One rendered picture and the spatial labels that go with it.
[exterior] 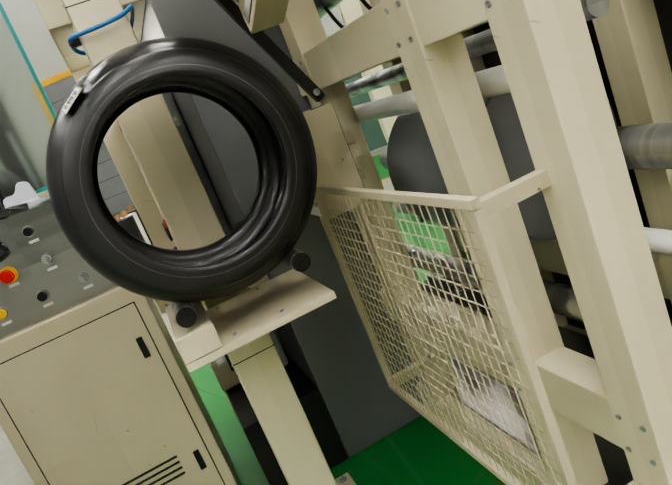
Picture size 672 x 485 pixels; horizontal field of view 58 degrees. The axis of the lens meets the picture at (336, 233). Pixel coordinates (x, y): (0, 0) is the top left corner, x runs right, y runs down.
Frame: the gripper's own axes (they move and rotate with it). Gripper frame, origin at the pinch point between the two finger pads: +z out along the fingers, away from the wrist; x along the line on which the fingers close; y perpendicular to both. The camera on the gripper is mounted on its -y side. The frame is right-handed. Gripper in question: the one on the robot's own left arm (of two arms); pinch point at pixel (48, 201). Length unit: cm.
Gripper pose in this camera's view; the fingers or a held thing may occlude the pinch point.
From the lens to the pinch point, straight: 144.1
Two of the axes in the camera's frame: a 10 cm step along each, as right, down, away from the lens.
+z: 9.1, -3.1, 2.8
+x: -3.2, -0.9, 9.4
